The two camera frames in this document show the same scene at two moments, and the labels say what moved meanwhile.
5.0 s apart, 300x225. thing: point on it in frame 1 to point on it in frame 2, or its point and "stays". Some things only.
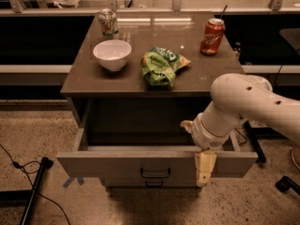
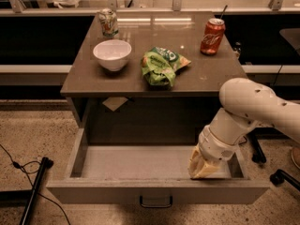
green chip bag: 159,66 stays
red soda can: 214,31 stays
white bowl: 112,53 stays
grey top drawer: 142,139 to 153,176
